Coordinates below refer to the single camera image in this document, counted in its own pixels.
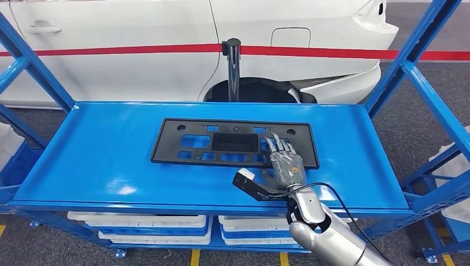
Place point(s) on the blue plastic crate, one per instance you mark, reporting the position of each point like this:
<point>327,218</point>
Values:
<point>257,235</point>
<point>147,232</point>

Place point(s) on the black plastic mounting plate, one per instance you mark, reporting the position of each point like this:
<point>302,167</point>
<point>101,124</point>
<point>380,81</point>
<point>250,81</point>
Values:
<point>165,143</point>

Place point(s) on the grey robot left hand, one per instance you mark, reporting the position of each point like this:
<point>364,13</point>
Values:
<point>288,170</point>

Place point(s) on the red barrier belt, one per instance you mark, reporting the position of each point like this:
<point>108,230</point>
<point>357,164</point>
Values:
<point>110,50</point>

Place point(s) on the white car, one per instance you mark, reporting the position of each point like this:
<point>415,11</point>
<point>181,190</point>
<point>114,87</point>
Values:
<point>110,73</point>

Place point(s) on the black stanchion post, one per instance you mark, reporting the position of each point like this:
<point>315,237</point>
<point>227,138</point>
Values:
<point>232,69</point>

